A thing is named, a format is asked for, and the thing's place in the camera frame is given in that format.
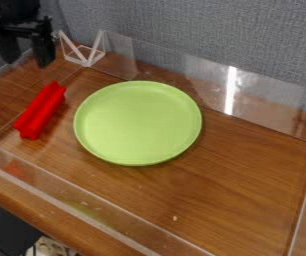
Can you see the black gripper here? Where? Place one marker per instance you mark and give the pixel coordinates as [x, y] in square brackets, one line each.
[22, 27]

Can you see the white power strip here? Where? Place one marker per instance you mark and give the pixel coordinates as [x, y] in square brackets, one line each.
[49, 247]

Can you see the clear acrylic corner bracket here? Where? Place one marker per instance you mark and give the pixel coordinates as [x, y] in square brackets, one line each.
[80, 54]

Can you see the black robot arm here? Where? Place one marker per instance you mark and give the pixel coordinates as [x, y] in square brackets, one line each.
[20, 9]

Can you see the red plastic block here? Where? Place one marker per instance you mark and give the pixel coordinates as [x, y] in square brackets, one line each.
[38, 112]

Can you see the clear acrylic enclosure wall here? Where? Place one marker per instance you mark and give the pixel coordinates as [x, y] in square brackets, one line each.
[227, 199]

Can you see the black box under table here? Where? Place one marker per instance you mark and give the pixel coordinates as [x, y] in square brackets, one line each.
[17, 234]

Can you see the green round plate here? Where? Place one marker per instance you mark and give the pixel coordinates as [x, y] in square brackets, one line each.
[137, 123]

